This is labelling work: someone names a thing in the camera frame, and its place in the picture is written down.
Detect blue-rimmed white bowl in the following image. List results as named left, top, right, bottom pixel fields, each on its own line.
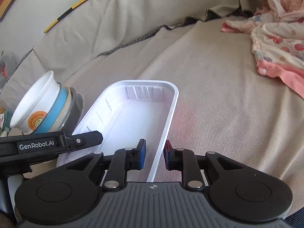
left=33, top=86, right=72, bottom=134

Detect beige sofa cover cloth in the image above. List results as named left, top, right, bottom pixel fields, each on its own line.
left=1, top=0, right=303, bottom=213

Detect pink floral baby clothes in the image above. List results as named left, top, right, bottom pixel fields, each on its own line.
left=221, top=0, right=303, bottom=97

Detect yellow black stick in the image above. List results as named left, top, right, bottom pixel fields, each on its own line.
left=44, top=0, right=88, bottom=34

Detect white rectangular plastic tray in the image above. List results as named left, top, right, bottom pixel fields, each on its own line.
left=57, top=80, right=179, bottom=182

